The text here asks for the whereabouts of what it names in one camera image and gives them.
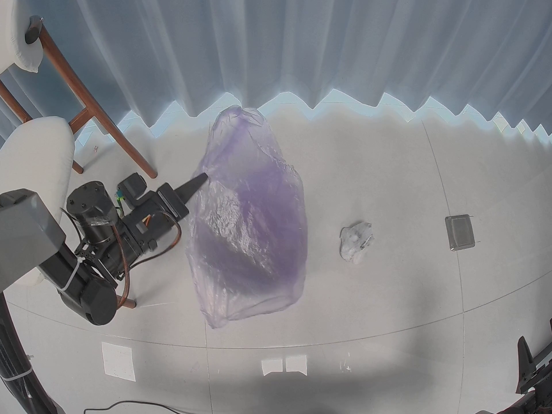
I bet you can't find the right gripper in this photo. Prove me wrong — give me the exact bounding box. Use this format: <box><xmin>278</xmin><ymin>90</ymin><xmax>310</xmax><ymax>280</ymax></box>
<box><xmin>516</xmin><ymin>337</ymin><xmax>552</xmax><ymax>395</ymax></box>

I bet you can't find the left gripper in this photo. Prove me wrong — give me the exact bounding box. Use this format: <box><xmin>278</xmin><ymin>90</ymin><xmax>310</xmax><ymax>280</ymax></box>
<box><xmin>123</xmin><ymin>183</ymin><xmax>190</xmax><ymax>255</ymax></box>

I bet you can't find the purple plastic bag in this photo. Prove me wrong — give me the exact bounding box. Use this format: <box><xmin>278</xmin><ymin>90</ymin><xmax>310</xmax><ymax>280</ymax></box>
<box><xmin>185</xmin><ymin>105</ymin><xmax>308</xmax><ymax>329</ymax></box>

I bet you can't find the clear plastic wrapper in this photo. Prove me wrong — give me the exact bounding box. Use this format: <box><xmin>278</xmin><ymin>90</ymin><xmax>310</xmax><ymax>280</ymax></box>
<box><xmin>340</xmin><ymin>221</ymin><xmax>373</xmax><ymax>264</ymax></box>

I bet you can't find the white cushioned wooden chair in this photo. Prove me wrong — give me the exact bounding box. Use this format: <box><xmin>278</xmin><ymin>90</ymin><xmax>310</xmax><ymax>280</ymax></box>
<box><xmin>0</xmin><ymin>0</ymin><xmax>158</xmax><ymax>309</ymax></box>

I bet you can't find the pale blue curtain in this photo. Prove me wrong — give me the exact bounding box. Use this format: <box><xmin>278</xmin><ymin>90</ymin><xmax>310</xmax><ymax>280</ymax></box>
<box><xmin>0</xmin><ymin>0</ymin><xmax>552</xmax><ymax>137</ymax></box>

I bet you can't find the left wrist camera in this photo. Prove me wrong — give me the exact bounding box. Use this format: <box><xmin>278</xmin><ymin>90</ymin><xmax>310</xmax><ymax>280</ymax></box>
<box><xmin>117</xmin><ymin>174</ymin><xmax>148</xmax><ymax>202</ymax></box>

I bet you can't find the black cable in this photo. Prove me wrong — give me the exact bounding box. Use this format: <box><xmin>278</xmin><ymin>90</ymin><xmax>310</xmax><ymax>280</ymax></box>
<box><xmin>83</xmin><ymin>398</ymin><xmax>182</xmax><ymax>414</ymax></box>

